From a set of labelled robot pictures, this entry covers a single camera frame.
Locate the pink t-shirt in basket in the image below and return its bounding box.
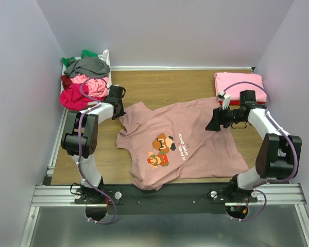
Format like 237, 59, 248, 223
71, 74, 110, 98

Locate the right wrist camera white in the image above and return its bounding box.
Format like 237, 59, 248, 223
217, 91, 231, 110

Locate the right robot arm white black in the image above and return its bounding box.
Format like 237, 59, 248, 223
205, 90, 302, 202

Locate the folded light pink t-shirt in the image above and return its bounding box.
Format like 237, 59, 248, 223
214, 72, 267, 103

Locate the dark red t-shirt in basket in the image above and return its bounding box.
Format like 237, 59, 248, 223
60, 75, 73, 90

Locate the green t-shirt in basket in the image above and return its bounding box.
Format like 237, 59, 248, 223
61, 49, 98, 67

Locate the folded red t-shirt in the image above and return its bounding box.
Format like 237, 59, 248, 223
218, 100, 240, 105

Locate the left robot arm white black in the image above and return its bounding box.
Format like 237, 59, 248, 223
61, 85, 126, 203

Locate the dusty pink printed t-shirt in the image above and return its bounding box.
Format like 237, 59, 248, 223
116, 97, 248, 190

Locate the white laundry basket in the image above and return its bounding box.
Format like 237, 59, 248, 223
61, 49, 112, 91

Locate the grey t-shirt in basket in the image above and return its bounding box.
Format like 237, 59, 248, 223
63, 56, 110, 78

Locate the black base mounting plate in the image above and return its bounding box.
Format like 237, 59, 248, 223
70, 183, 257, 221

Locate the aluminium frame rail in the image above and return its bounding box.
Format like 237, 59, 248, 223
18, 108, 309, 247

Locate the magenta t-shirt in basket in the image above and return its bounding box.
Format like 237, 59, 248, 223
59, 83, 107, 111

